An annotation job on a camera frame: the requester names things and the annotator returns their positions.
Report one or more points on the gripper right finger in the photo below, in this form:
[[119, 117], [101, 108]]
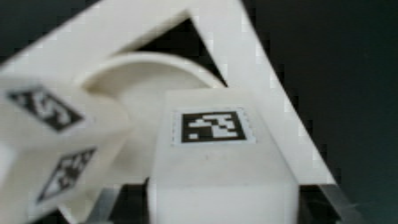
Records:
[[325, 207]]

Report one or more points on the white round stool seat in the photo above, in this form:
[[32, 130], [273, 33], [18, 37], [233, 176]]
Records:
[[133, 78]]

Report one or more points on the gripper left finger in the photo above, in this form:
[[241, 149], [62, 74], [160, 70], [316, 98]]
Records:
[[121, 206]]

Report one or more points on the white L-shaped obstacle fence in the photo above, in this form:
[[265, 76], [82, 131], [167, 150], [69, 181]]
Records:
[[115, 25]]

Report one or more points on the white stool leg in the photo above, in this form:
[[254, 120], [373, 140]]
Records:
[[220, 182], [62, 131]]

